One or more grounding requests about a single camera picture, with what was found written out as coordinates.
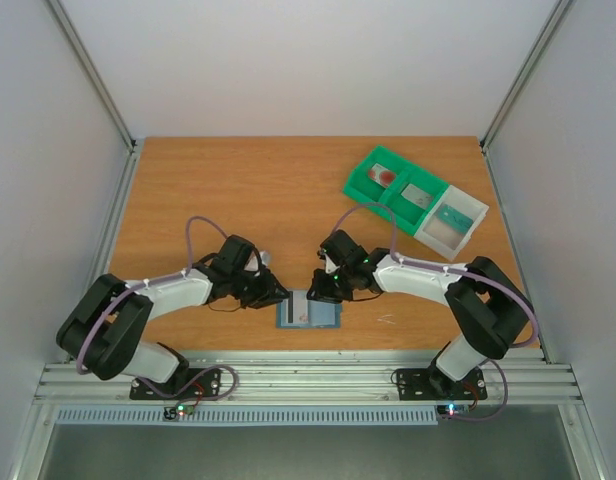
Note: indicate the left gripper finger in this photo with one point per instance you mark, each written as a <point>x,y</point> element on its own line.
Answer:
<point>268,299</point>
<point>272,284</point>

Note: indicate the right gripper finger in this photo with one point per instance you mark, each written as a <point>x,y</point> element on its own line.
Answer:
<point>319,283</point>
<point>323,296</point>

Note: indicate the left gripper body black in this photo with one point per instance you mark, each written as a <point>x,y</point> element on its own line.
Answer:
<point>250,291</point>

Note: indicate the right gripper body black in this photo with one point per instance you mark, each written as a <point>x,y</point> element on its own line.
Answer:
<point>327,287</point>

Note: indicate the teal card holder wallet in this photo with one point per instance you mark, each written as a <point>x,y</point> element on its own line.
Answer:
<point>321,315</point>

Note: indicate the red circle card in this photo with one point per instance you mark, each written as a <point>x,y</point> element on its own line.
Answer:
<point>381,175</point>

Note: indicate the grey card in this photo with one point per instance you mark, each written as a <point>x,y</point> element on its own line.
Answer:
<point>417,196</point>

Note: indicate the teal card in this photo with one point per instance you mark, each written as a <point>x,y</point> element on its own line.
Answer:
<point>454,218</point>

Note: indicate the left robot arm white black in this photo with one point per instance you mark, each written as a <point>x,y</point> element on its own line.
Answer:
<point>103,333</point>

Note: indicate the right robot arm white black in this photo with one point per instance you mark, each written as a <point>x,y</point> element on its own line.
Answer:
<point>489,309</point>

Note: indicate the green plastic bin far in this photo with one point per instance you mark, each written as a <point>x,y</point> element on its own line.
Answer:
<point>360,187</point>

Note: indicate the green plastic bin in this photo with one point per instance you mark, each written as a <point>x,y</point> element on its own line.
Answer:
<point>409,218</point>
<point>360,187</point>

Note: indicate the green plastic bin middle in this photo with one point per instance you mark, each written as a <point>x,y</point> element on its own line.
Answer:
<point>409,218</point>

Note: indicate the white plastic bin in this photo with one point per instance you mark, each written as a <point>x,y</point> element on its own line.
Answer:
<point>441,238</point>

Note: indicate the left small circuit board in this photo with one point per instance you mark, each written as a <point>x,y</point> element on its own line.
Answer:
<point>178,412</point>

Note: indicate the small circuit board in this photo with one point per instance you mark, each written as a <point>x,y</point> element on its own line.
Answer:
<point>454,410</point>
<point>178,412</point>

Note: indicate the right small circuit board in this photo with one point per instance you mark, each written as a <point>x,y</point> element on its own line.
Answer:
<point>454,410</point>

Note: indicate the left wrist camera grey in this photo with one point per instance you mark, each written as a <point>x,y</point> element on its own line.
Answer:
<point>265,257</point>

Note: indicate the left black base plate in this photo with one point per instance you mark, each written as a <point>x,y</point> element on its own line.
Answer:
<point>189,384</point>

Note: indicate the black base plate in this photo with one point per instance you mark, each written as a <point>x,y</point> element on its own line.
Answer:
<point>189,384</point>
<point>418,384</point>

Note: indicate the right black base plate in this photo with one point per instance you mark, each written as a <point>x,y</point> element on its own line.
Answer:
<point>418,384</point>

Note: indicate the aluminium rail base frame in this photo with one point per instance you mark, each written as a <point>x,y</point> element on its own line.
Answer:
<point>284,194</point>

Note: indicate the left aluminium corner post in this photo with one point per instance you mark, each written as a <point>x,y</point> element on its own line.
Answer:
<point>66,26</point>

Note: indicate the aluminium corner post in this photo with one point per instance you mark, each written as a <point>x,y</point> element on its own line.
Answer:
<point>66,26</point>
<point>540,45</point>

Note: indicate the right aluminium corner post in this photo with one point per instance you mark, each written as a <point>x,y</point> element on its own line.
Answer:
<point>540,45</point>

